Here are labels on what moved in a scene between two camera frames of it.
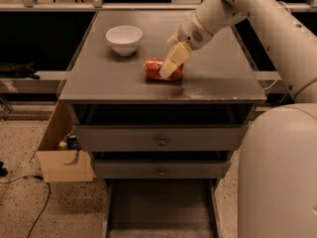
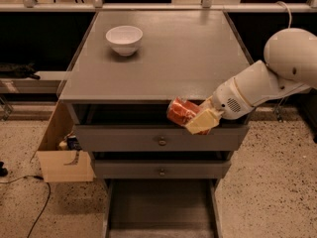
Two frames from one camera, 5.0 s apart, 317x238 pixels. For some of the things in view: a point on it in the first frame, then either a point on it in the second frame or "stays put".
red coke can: [154, 64] → [180, 111]
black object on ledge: [18, 70] stays put
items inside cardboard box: [70, 143] stays put
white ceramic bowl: [124, 39] stays put
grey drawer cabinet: [159, 144] stays put
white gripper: [192, 33] → [227, 99]
